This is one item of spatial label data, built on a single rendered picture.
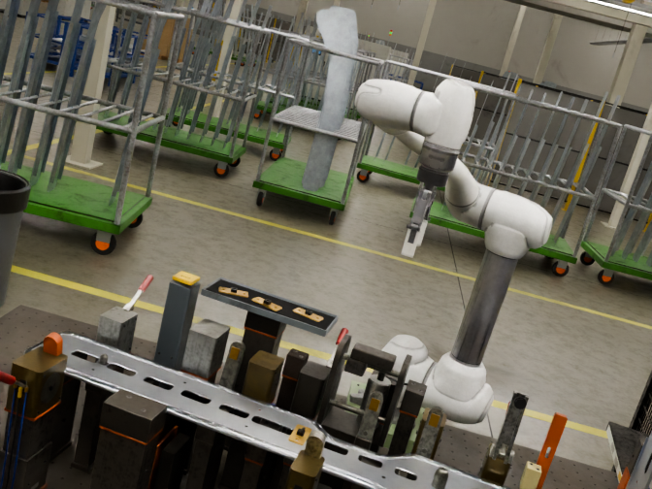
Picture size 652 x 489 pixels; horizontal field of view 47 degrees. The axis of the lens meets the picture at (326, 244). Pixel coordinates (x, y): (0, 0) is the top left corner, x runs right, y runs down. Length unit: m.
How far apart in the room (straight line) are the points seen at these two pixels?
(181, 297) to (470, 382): 0.93
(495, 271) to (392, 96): 0.73
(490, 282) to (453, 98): 0.74
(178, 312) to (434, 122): 0.91
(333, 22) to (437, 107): 6.34
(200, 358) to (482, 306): 0.89
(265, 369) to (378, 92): 0.74
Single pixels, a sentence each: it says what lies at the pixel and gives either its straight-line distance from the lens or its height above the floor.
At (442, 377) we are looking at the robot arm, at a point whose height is 0.98.
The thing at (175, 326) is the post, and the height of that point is 1.02.
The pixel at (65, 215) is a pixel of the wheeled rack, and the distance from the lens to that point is 5.62.
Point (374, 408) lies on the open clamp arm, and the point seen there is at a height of 1.07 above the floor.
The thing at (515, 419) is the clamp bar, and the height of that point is 1.15.
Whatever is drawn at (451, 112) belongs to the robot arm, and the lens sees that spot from 1.79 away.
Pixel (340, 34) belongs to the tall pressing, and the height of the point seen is 1.94.
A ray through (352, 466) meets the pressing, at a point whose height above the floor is 1.00.
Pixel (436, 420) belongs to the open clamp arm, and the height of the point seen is 1.08.
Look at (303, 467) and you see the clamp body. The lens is 1.64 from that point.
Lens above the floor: 1.91
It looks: 15 degrees down
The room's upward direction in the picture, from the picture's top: 15 degrees clockwise
